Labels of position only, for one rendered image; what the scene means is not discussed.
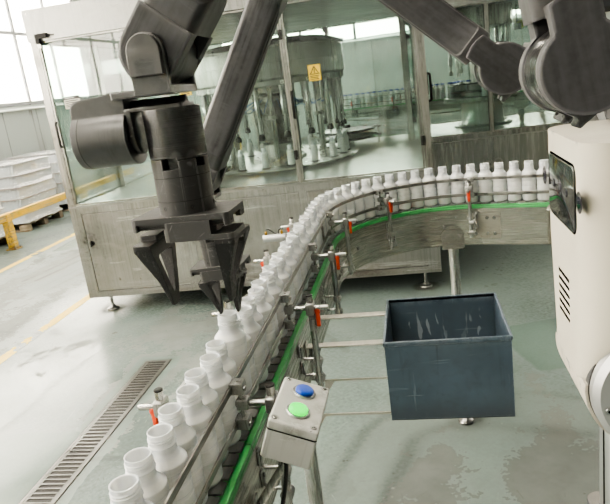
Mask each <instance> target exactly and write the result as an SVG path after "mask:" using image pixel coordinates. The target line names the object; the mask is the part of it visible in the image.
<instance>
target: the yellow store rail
mask: <svg viewBox="0 0 610 504"><path fill-rule="evenodd" d="M65 199H66V195H65V192H63V193H60V194H57V195H55V196H52V197H49V198H46V199H44V200H41V201H38V202H35V203H33V204H30V205H27V206H24V207H22V208H19V209H16V210H13V211H11V212H7V213H4V214H1V215H0V224H2V225H3V229H4V233H5V236H6V240H7V244H8V248H9V249H8V248H7V249H6V251H9V250H17V249H19V248H21V247H23V246H22V245H20V246H19V243H18V240H17V236H16V232H15V228H14V224H13V221H12V220H14V219H16V218H18V217H21V216H23V215H26V214H29V213H31V212H34V211H36V210H39V209H42V208H44V207H47V206H49V205H52V204H55V203H57V202H60V201H62V200H65Z"/></svg>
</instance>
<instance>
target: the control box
mask: <svg viewBox="0 0 610 504"><path fill-rule="evenodd" d="M299 384H306V385H309V386H311V387H312V388H313V391H314V392H313V395H312V396H302V395H300V394H298V393H297V392H296V391H295V389H296V387H297V385H299ZM328 394H329V389H328V388H325V387H322V386H318V385H314V384H311V383H307V382H304V381H300V380H296V379H293V378H289V377H285V378H284V381H283V383H282V386H281V388H280V391H279V393H278V396H277V398H276V401H275V403H274V406H273V408H272V411H271V413H270V416H269V418H268V422H267V428H266V431H265V435H264V439H263V444H262V448H261V452H260V455H261V456H262V457H266V458H269V459H273V460H276V461H280V464H279V466H278V467H277V469H276V470H275V472H274V474H273V475H272V477H271V479H270V480H269V482H268V484H267V485H266V487H265V489H264V490H263V492H262V494H261V495H260V497H259V499H258V493H257V492H255V495H254V497H253V500H252V503H251V504H265V503H266V501H267V499H268V498H269V496H270V494H271V493H272V491H273V490H274V488H275V486H276V485H277V483H278V481H279V480H280V478H281V476H282V475H283V473H284V483H283V492H282V498H281V504H285V500H286V494H287V486H288V464H290V465H294V466H297V467H300V468H304V469H309V468H310V466H311V462H312V458H313V454H314V450H315V447H316V443H317V439H318V435H319V431H320V427H321V423H322V419H323V415H324V411H325V407H326V402H327V398H328ZM294 402H299V403H302V404H304V405H306V406H307V408H308V413H307V415H304V416H298V415H295V414H293V413H291V412H290V411H289V406H290V404H292V403H294Z"/></svg>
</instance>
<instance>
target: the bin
mask: <svg viewBox="0 0 610 504"><path fill-rule="evenodd" d="M372 316H385V323H384V333H383V339H379V340H361V341H344V342H326V343H319V348H333V347H351V346H369V345H383V347H384V354H385V360H386V369H387V376H386V377H364V378H342V379H325V388H328V389H329V390H330V388H331V386H332V385H333V383H334V381H352V380H374V379H388V388H389V398H390V407H391V411H375V412H348V413H324V415H323V419H322V423H323V421H324V419H325V417H326V416H340V415H369V414H391V416H392V421H393V420H423V419H454V418H484V417H514V416H516V415H515V395H514V374H513V353H512V340H513V335H512V332H511V330H510V327H509V325H508V322H507V320H506V317H505V314H504V312H503V309H502V307H501V304H500V302H499V299H498V297H497V294H496V292H490V293H475V294H460V295H446V296H431V297H417V298H402V299H387V301H386V311H379V312H364V313H349V314H333V315H320V318H321V320H325V319H341V318H357V317H372ZM322 423H321V424H322Z"/></svg>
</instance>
